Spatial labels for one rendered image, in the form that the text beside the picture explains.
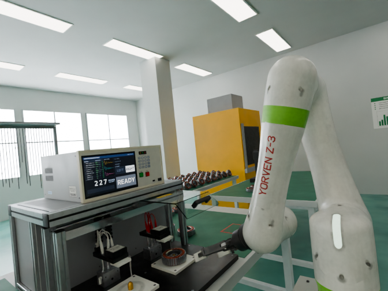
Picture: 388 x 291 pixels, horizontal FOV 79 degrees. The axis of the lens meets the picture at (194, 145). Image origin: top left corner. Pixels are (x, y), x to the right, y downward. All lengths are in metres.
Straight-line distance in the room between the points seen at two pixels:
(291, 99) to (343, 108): 5.27
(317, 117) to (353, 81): 5.17
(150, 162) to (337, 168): 0.81
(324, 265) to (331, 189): 0.22
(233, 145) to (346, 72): 2.86
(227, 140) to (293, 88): 4.01
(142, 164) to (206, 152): 3.76
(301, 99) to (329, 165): 0.24
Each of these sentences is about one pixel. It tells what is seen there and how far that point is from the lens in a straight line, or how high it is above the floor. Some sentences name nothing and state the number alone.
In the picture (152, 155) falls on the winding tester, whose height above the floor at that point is 1.27.
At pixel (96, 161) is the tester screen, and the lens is 1.03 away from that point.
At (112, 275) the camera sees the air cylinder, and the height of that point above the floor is 0.80.
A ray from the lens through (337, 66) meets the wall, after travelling 6.03.
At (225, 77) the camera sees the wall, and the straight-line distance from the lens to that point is 6.91.
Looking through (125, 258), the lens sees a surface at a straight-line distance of 1.05.
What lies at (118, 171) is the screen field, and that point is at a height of 1.22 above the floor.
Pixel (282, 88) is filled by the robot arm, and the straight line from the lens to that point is 0.63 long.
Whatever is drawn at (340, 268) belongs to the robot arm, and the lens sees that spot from 0.65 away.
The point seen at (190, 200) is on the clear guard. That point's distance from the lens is 1.06.
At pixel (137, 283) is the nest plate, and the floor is 0.78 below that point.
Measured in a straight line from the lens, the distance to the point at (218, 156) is 4.72.
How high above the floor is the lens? 1.29
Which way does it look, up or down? 1 degrees up
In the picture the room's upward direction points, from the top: 6 degrees counter-clockwise
